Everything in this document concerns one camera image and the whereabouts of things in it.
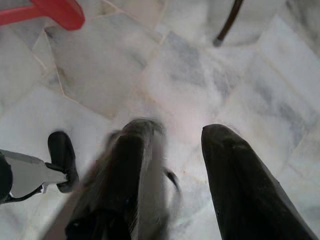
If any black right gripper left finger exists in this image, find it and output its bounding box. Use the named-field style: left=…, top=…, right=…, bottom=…
left=64, top=119, right=184, bottom=240

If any black folding chair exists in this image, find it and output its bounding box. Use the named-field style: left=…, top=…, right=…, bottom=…
left=213, top=0, right=245, bottom=48

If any grey robot leg black foot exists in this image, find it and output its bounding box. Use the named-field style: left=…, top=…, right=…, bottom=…
left=0, top=131, right=80, bottom=205

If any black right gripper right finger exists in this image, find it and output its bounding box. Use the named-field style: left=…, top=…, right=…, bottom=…
left=201, top=124, right=318, bottom=240

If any red plastic stool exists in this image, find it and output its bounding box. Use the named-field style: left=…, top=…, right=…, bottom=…
left=0, top=0, right=86, bottom=31

